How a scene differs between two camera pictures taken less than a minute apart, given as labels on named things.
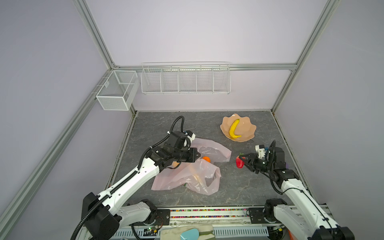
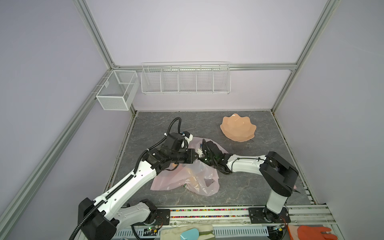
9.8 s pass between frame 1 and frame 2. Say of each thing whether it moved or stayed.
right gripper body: moved
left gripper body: stayed
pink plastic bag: stayed
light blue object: stayed
